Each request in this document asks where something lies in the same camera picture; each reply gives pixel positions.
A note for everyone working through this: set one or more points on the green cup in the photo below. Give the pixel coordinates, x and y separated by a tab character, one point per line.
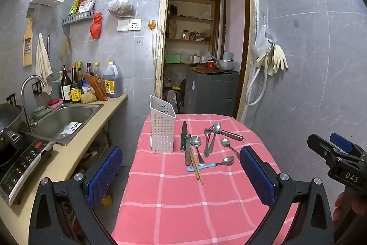
40	112

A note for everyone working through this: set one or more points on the large dark oil jug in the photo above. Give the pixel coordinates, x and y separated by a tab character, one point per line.
111	84

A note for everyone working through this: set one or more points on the red plastic bag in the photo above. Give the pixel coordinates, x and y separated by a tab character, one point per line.
96	27

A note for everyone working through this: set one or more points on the orange food packet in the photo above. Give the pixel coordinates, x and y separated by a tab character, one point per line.
96	87

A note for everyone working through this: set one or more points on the wooden shelf unit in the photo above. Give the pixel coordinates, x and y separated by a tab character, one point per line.
189	18

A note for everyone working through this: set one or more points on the steel pot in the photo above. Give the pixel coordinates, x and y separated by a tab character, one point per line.
225	64

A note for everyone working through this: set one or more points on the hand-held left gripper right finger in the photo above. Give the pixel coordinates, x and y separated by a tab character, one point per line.
255	173

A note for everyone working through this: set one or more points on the wooden chopstick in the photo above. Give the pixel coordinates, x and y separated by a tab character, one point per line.
197	173
195	166

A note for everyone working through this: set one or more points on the orange wall hook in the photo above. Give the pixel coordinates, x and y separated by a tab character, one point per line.
151	24

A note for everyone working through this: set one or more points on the grey cabinet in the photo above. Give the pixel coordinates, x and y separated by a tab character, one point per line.
212	93

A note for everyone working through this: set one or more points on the steel sink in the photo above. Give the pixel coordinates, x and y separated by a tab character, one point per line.
63	118

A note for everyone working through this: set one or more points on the pink soap dish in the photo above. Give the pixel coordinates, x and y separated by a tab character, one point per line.
54	103

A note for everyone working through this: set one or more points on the green box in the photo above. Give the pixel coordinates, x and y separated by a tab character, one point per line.
172	58

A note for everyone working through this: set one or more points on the yellow-capped sauce bottle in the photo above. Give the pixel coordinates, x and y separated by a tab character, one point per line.
79	70
97	71

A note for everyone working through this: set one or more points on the yellow green seasoning packet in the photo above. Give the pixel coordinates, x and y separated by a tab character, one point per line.
74	6

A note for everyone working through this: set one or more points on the person's right hand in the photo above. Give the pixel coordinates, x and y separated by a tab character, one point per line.
339	206

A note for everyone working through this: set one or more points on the white slotted sink strainer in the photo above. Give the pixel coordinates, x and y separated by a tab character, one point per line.
70	128

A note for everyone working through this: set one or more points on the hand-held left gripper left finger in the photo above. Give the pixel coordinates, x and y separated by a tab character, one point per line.
104	173

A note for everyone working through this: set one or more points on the cream rubber gloves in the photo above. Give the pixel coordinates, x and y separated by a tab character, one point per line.
279	57

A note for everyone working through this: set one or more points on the red-capped sauce bottle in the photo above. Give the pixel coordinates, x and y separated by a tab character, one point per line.
89	68

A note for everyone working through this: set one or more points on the beige hanging towel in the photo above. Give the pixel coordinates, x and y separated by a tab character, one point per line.
43	64

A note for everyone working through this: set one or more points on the yellow food packet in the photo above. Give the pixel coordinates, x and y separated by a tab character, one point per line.
88	97

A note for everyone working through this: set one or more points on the dark brown inner door frame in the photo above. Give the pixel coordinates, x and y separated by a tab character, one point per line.
245	32

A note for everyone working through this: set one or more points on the steel fork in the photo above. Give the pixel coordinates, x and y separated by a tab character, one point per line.
207	132
208	147

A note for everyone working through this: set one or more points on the hanging clear plastic bags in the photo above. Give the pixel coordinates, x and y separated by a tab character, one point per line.
262	38

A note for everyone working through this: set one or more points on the hanging steel peeler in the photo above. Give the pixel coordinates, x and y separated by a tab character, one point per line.
48	44

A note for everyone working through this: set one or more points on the white wall socket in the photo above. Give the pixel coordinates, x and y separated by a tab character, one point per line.
135	24

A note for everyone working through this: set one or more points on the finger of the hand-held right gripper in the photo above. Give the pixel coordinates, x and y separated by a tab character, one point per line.
341	141
319	146

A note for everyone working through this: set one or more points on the red seasoning packet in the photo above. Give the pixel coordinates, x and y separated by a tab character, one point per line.
86	5

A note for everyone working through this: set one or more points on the steel table knife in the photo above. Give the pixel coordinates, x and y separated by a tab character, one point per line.
187	151

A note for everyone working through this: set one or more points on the wooden grater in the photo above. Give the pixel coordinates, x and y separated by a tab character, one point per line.
28	44

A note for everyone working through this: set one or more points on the steel faucet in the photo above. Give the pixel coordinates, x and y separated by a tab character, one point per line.
25	101

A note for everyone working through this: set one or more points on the white wall switch plate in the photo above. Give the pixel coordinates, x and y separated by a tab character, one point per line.
123	25

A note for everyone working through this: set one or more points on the steel spoon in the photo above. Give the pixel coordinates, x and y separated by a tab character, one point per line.
225	142
196	141
228	160

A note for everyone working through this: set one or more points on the dark cooking pot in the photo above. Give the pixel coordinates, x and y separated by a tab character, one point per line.
10	118

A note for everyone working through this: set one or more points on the pink checked tablecloth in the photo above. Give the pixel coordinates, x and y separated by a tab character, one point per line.
177	204

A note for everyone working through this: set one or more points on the dark pump-top sauce bottle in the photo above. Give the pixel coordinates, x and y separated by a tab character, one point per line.
65	88

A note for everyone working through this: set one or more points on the hanging loofah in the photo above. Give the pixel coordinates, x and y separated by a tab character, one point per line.
64	49

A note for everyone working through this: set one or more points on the black induction cooker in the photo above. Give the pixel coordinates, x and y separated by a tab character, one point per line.
23	167

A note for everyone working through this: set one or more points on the red cup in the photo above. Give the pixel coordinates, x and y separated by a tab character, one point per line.
210	64

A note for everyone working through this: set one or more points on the wooden door frame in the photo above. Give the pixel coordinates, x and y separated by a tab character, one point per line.
162	32

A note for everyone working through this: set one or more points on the sauce bottle with yellow label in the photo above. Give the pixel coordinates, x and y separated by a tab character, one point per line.
75	90

